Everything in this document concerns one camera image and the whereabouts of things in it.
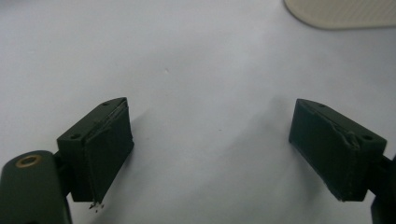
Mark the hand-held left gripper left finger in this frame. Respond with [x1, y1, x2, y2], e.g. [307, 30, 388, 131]
[56, 96, 135, 203]

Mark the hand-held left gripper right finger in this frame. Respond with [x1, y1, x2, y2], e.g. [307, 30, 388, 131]
[288, 98, 389, 203]

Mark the cream bottle with white cap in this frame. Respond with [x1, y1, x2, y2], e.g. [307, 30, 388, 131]
[283, 0, 396, 31]

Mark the white table mat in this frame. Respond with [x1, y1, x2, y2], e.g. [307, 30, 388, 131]
[0, 0, 396, 224]

